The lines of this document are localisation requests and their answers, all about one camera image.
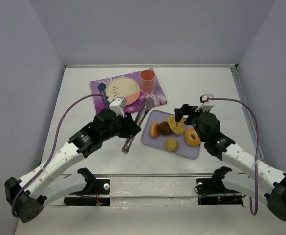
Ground large glazed donut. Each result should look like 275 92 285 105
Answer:
167 114 186 135

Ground pink plastic cup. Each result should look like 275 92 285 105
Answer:
140 69 155 93

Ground cream and pink plate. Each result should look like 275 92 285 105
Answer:
105 77 141 106

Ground blue spoon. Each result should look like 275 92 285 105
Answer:
98 83 109 108

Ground purple floral placemat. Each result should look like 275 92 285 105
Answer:
90 68 167 113

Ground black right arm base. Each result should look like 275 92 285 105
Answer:
194 166 244 206

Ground lavender plastic tray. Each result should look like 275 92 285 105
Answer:
141 110 200 160

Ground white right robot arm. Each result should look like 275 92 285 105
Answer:
174 104 286 222

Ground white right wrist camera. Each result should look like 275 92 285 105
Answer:
196 94 215 112

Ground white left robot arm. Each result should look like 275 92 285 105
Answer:
4 109 141 223

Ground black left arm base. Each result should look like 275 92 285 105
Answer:
64 168 110 206

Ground orange sesame bun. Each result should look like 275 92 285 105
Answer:
150 122 160 138

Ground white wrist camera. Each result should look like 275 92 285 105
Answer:
196 94 215 112
107 96 127 117

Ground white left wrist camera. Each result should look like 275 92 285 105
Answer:
107 96 127 117

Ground round yellow bun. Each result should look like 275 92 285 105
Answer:
165 138 178 152

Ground small ring donut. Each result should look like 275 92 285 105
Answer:
185 129 201 146

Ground brown chocolate bread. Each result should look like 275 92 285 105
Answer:
157 121 172 135

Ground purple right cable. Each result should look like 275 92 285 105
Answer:
201 96 260 216

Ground metal tongs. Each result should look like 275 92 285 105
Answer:
121 97 153 154

